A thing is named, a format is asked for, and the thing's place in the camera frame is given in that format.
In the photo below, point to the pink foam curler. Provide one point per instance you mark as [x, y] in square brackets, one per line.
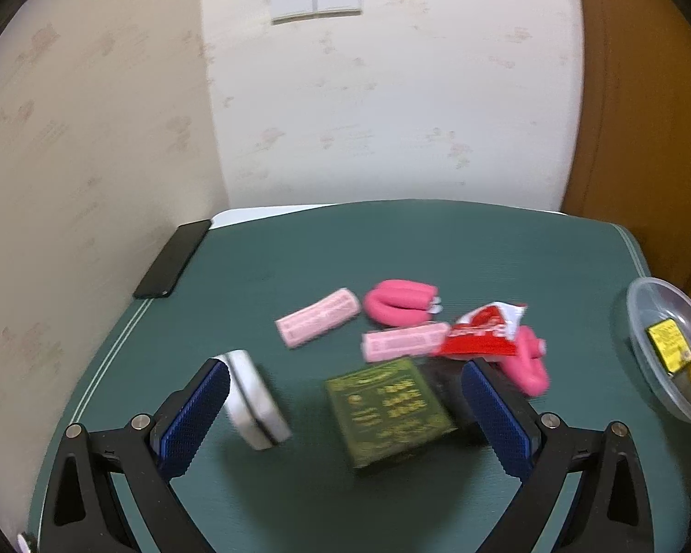
[527, 366]
[400, 302]

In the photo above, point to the white metal tin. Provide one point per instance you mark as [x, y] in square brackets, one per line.
[256, 400]

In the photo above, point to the red and white packet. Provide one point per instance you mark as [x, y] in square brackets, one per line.
[481, 331]

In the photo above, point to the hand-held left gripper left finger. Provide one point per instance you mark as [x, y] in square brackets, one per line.
[198, 415]

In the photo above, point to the black smartphone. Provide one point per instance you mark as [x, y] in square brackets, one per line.
[173, 259]

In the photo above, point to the green mat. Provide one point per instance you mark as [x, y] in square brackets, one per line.
[322, 253]

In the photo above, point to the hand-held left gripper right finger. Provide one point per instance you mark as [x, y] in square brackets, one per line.
[498, 420]

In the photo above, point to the pink hair roller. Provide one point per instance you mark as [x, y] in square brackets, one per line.
[403, 343]
[316, 318]

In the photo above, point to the green box with gold print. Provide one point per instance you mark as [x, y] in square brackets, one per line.
[388, 412]

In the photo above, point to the clear plastic bowl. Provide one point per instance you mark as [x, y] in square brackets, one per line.
[662, 397]

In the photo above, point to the wooden door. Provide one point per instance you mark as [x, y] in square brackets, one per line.
[645, 127]

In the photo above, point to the yellow label box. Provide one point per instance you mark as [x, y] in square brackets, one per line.
[671, 345]

